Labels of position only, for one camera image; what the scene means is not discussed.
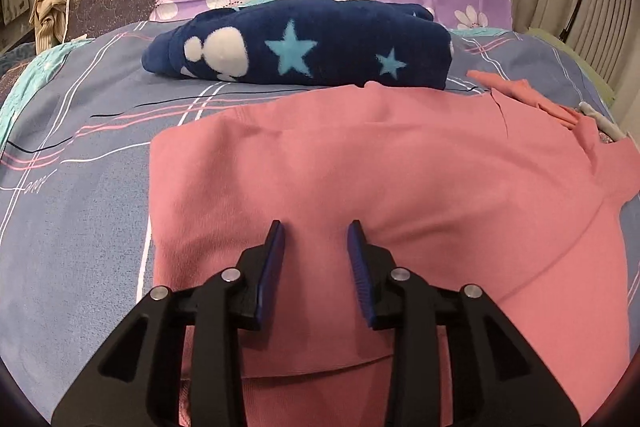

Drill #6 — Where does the folded grey white cloth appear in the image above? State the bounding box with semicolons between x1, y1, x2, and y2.
578;102;627;142

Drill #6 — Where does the navy star fleece garment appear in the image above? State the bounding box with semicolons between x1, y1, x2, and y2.
141;0;454;90

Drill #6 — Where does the folded salmon cloth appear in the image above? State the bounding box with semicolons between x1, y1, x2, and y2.
466;69;579;130

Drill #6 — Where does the teal cloth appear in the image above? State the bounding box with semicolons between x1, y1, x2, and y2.
1;38;93;150

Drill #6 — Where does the green mattress edge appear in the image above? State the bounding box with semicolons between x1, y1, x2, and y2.
526;28;615;108

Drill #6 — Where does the pink garment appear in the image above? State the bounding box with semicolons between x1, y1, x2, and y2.
150;82;639;426

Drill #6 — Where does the blue plaid bed sheet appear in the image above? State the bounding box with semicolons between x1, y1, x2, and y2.
1;23;639;415

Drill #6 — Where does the beige crumpled cloth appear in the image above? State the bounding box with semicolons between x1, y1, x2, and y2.
29;0;68;54

